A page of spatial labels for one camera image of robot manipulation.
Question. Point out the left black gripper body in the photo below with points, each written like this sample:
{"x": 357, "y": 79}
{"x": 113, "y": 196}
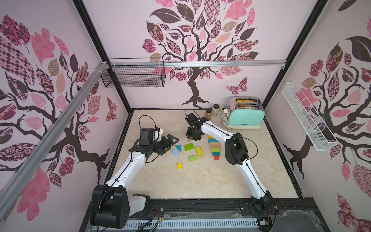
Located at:
{"x": 159, "y": 146}

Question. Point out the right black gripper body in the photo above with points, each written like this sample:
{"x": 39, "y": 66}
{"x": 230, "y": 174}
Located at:
{"x": 192, "y": 133}

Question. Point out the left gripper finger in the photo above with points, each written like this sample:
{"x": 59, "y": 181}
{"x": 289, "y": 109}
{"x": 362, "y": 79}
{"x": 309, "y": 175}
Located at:
{"x": 165, "y": 147}
{"x": 172, "y": 138}

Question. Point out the green block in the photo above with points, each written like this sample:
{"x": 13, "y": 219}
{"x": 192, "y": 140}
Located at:
{"x": 189, "y": 147}
{"x": 215, "y": 150}
{"x": 193, "y": 158}

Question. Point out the yellow rectangular block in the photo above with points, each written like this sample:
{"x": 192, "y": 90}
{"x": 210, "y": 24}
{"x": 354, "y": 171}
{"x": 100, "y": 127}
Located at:
{"x": 199, "y": 151}

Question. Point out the teal long block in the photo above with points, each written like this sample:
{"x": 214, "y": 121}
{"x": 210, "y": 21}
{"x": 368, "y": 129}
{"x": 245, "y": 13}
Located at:
{"x": 213, "y": 141}

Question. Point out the natural wood block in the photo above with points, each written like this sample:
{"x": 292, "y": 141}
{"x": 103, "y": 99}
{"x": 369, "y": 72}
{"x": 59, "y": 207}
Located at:
{"x": 219, "y": 146}
{"x": 214, "y": 143}

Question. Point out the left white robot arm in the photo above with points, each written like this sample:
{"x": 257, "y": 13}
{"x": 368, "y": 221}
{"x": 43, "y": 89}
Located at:
{"x": 111, "y": 206}

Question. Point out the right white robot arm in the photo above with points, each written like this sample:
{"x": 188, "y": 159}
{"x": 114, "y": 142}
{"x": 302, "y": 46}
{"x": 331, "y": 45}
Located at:
{"x": 236, "y": 153}

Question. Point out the light blue cube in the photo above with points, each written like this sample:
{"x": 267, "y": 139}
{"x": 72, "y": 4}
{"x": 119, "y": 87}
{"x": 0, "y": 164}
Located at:
{"x": 175, "y": 152}

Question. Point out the brown spice jar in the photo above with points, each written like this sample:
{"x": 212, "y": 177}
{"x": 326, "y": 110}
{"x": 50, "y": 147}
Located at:
{"x": 208, "y": 114}

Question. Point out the pale spice jar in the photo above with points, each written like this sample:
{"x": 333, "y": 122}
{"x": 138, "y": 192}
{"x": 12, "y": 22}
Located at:
{"x": 215, "y": 110}

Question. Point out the mint green toaster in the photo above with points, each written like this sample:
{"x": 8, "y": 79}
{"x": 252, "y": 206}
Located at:
{"x": 245, "y": 113}

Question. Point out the black wire basket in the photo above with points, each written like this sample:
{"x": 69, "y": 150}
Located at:
{"x": 135, "y": 73}

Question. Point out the white cable duct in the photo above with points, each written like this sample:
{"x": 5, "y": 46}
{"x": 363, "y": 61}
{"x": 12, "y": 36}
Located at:
{"x": 192, "y": 224}

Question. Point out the aluminium rail back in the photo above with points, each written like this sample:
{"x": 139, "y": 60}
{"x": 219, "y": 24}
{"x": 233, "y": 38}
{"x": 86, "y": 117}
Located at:
{"x": 178, "y": 64}

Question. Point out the aluminium rail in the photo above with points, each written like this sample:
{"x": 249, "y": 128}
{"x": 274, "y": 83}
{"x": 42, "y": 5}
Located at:
{"x": 178, "y": 64}
{"x": 21, "y": 178}

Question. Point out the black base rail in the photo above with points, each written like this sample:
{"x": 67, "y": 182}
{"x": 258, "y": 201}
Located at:
{"x": 244, "y": 206}

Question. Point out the white wire shelf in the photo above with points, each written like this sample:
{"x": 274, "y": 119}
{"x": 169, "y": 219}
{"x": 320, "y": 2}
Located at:
{"x": 320, "y": 135}

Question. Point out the aluminium rail left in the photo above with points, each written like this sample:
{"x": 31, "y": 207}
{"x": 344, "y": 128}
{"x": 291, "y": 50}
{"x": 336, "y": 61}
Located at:
{"x": 21, "y": 178}

